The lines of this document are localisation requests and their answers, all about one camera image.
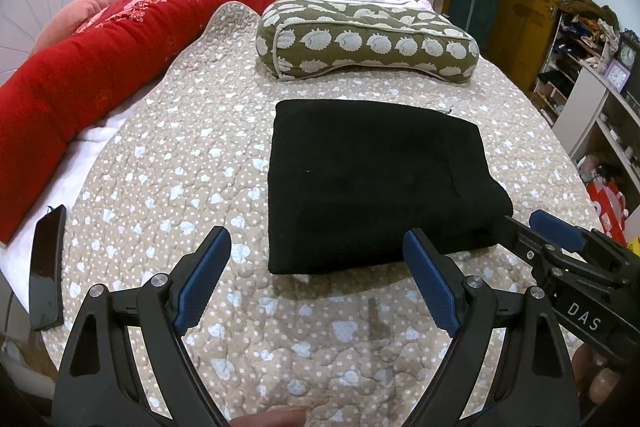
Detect pink pillow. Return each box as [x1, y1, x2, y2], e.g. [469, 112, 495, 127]
[30, 0, 131, 58]

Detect green patterned pillow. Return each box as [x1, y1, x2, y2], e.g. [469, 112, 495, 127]
[256, 0, 481, 84]

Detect cluttered storage shelf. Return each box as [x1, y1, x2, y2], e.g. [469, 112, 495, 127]
[530, 0, 640, 208]

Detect purple table clock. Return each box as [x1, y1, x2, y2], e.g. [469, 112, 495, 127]
[606, 59, 632, 89]

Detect person's left hand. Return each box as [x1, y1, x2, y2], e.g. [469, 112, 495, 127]
[225, 407, 309, 427]

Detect red floral quilt roll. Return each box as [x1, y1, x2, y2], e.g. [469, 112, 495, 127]
[0, 0, 318, 244]

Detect red printed bag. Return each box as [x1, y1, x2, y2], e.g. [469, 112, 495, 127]
[587, 179, 629, 246]

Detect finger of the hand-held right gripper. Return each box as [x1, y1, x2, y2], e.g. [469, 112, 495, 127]
[529, 209, 606, 258]
[500, 216, 556, 273]

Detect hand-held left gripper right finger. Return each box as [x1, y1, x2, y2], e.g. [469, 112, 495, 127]
[403, 228, 584, 427]

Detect person's right hand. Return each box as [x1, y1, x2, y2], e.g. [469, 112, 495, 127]
[570, 342, 640, 427]

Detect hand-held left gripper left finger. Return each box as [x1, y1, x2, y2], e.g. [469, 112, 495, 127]
[52, 226, 232, 427]

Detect dark table clock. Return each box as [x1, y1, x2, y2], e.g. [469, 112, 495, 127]
[619, 34, 640, 74]

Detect black pants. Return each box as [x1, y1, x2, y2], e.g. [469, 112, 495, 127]
[266, 99, 515, 275]

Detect black smartphone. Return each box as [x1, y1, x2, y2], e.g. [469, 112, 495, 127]
[28, 204, 67, 332]

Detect beige quilted bedspread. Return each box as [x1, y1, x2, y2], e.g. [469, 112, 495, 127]
[37, 0, 626, 427]

